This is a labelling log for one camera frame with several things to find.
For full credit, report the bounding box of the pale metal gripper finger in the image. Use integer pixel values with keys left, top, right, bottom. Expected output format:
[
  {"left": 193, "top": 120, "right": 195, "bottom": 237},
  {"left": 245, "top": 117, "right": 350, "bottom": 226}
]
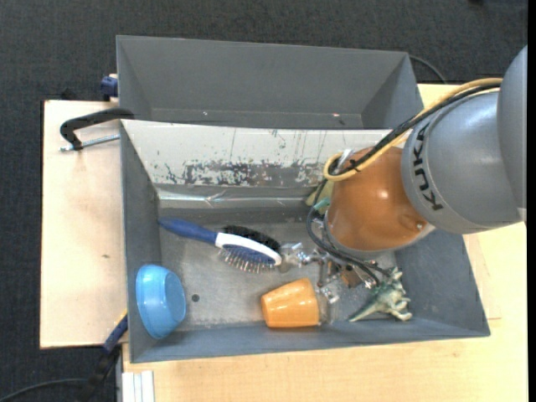
[
  {"left": 317, "top": 281, "right": 341, "bottom": 327},
  {"left": 277, "top": 242, "right": 313, "bottom": 274}
]

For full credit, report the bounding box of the orange cup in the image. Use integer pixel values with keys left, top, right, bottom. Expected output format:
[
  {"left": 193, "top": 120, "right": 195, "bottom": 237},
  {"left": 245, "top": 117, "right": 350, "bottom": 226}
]
[{"left": 260, "top": 276, "right": 322, "bottom": 330}]

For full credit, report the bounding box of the green toy dinosaur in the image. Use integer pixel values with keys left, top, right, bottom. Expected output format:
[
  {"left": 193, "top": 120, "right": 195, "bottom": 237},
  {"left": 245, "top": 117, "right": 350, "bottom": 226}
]
[{"left": 348, "top": 265, "right": 414, "bottom": 323}]

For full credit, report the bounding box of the blue and white hairbrush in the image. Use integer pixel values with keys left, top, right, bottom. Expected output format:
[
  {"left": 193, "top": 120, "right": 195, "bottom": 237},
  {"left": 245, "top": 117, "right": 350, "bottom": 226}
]
[{"left": 157, "top": 217, "right": 284, "bottom": 275}]

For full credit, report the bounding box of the blue bowl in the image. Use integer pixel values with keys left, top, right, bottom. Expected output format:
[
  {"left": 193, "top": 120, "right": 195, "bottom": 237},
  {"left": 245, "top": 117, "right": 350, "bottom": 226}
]
[{"left": 134, "top": 263, "right": 188, "bottom": 340}]

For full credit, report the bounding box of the grey metal bin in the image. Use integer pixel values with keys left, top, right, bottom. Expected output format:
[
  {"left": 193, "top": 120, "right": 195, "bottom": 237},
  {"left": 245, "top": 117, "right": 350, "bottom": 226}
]
[{"left": 115, "top": 34, "right": 492, "bottom": 364}]

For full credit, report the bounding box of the pale wood flat board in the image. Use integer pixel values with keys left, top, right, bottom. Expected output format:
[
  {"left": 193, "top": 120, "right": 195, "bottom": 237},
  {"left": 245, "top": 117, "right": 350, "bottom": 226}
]
[{"left": 39, "top": 99, "right": 129, "bottom": 349}]

